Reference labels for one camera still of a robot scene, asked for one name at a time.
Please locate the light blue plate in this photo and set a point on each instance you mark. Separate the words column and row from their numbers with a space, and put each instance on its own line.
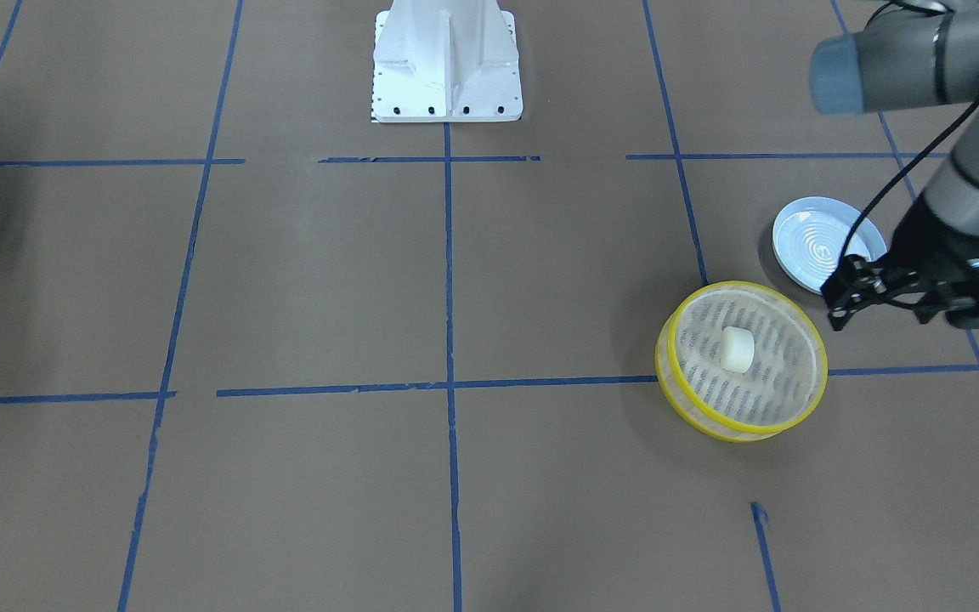
column 808, row 236

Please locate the white steamed bun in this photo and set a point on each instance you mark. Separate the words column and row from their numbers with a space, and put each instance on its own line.
column 736, row 349

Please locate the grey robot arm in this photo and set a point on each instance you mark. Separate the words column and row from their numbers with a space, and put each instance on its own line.
column 911, row 55

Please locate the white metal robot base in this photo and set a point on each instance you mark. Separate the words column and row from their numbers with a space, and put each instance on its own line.
column 446, row 61

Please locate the brown paper table cover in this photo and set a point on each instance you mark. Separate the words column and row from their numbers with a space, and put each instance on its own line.
column 258, row 353

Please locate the yellow rimmed round steamer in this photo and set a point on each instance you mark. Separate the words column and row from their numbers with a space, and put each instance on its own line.
column 784, row 385

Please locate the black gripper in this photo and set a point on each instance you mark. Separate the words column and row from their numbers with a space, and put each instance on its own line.
column 925, row 245

